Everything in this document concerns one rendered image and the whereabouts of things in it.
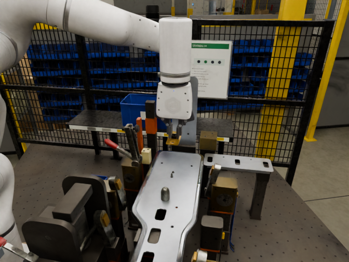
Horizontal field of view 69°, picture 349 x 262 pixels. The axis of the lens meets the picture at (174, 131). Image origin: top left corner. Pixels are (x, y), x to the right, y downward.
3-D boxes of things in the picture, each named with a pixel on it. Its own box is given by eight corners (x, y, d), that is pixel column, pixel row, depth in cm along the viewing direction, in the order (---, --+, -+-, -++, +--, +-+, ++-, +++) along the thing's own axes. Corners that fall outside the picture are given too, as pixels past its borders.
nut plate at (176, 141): (177, 145, 74) (178, 142, 74) (165, 144, 75) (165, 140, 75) (182, 132, 82) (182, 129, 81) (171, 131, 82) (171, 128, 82)
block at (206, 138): (211, 199, 133) (217, 139, 117) (196, 197, 134) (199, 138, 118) (212, 189, 140) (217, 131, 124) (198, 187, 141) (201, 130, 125)
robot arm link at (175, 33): (158, 66, 73) (161, 74, 65) (157, 16, 67) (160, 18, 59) (186, 65, 74) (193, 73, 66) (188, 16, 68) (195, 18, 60)
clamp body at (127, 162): (142, 232, 114) (137, 167, 98) (121, 229, 116) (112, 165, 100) (146, 221, 120) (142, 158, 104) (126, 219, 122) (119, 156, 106)
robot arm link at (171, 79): (154, 73, 66) (155, 84, 67) (188, 75, 65) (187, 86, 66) (161, 66, 73) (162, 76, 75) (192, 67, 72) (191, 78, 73)
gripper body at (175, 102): (153, 80, 67) (154, 119, 73) (191, 82, 66) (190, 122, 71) (160, 74, 74) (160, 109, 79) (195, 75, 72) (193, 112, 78)
